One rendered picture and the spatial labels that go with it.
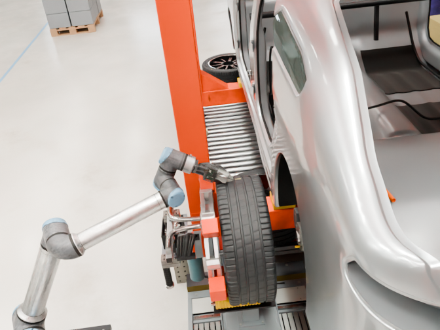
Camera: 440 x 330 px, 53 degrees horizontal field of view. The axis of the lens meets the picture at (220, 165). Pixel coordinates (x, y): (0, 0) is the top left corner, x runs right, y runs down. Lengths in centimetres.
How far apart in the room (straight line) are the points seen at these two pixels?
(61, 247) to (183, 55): 107
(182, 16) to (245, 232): 105
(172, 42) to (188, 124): 45
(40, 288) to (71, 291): 115
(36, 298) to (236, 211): 110
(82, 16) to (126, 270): 692
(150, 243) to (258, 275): 175
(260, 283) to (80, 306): 167
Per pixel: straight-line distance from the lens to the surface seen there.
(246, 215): 208
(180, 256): 215
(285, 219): 287
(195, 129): 244
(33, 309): 254
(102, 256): 375
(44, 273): 237
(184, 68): 229
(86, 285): 358
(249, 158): 410
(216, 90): 446
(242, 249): 206
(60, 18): 982
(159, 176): 221
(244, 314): 276
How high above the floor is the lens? 247
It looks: 33 degrees down
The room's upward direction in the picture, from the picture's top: 6 degrees counter-clockwise
